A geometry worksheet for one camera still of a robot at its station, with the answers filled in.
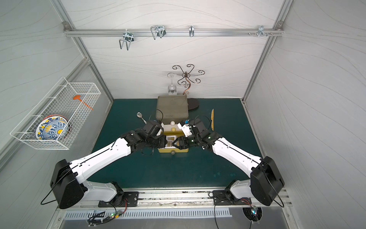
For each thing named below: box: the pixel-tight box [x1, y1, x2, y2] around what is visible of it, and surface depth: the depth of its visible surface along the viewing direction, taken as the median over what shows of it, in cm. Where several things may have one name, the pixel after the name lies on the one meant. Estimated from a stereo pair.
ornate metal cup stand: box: [172, 63, 206, 95], surface depth 95 cm
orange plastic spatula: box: [72, 94, 94, 111], surface depth 80 cm
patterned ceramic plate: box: [35, 114, 72, 141], surface depth 62 cm
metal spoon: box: [136, 111, 147, 125], surface depth 112 cm
